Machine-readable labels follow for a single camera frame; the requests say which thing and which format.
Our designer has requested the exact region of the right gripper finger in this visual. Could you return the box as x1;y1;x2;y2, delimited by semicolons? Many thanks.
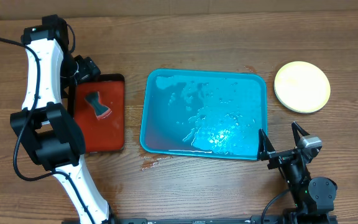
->
291;121;309;145
258;129;275;156

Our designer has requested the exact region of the green plate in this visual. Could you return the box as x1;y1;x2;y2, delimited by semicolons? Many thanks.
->
273;61;331;114

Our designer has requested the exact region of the dark sponge with red base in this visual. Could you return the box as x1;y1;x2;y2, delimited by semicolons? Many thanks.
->
85;91;112;120

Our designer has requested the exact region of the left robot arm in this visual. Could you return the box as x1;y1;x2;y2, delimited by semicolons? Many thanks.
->
10;15;115;223

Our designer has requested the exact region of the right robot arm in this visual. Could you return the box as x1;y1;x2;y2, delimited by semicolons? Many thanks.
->
251;121;337;223

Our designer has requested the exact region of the teal plastic tray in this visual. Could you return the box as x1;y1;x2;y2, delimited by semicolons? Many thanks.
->
139;68;268;161

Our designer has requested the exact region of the black and red tray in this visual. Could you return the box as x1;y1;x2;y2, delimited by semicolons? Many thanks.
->
68;73;125;153

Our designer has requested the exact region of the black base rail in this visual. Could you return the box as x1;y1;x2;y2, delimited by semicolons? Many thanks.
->
61;215;338;224

